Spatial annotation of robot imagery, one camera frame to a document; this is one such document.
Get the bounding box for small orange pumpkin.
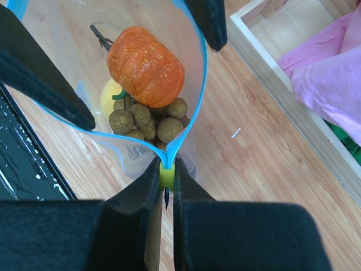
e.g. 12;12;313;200
107;26;186;108

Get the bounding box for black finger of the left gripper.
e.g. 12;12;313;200
1;6;96;131

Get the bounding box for clear zip top bag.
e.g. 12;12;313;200
6;1;208;180

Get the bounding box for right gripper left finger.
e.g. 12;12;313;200
1;158;161;270

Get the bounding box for pink shirt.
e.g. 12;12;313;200
278;7;360;144

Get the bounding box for yellow lemon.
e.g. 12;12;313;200
100;79;122;121

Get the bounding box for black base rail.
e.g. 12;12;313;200
1;84;77;201

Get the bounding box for wooden clothes rack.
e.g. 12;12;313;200
228;1;360;203

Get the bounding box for brown longan bunch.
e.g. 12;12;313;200
90;25;190;150

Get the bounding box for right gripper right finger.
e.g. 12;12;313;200
173;158;332;270

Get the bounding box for green cloth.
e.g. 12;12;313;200
325;121;361;164

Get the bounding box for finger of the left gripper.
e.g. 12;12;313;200
185;0;228;51

